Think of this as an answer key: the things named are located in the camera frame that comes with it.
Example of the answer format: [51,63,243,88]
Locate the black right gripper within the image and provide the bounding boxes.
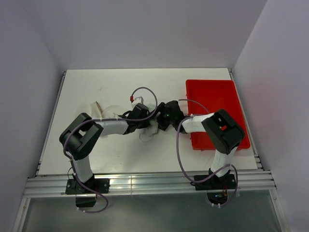
[147,102,175,131]

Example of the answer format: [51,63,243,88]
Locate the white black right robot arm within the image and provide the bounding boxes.
[156,101,245,189]

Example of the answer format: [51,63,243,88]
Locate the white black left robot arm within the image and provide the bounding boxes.
[59,103,150,193]

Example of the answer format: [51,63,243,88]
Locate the red plastic tray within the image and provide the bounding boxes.
[186,80,251,150]

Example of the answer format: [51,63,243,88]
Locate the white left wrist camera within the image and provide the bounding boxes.
[130,96,144,104]

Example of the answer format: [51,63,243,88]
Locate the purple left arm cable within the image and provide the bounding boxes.
[63,87,159,214]

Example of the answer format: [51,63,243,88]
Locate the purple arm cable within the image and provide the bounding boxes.
[175,98,239,208]
[63,87,159,214]

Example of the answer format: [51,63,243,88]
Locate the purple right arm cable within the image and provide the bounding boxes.
[175,98,239,208]

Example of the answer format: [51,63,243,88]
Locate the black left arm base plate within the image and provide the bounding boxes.
[65,177,110,208]

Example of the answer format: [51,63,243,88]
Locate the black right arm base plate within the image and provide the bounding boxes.
[190,173,238,191]

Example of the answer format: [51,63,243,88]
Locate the aluminium mounting rail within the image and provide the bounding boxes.
[22,169,276,198]

